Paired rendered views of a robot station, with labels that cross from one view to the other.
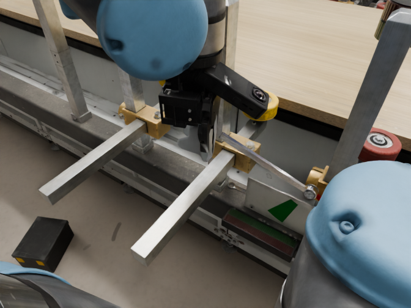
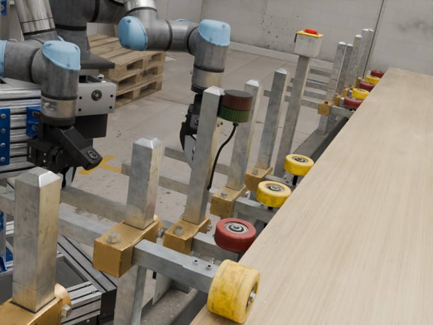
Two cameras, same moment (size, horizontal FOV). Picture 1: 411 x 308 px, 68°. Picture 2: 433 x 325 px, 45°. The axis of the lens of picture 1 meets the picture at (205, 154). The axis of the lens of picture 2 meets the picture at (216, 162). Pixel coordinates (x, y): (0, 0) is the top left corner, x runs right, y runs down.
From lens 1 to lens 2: 1.22 m
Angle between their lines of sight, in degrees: 66
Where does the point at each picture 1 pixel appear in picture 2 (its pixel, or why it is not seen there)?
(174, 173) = not seen: hidden behind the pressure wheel
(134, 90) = (262, 148)
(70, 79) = (282, 143)
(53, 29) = (291, 104)
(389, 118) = (280, 247)
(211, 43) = (195, 78)
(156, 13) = (123, 26)
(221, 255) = not seen: outside the picture
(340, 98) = (303, 228)
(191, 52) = (125, 40)
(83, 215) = not seen: hidden behind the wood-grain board
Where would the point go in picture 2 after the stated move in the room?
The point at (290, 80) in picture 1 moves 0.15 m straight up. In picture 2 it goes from (321, 208) to (337, 147)
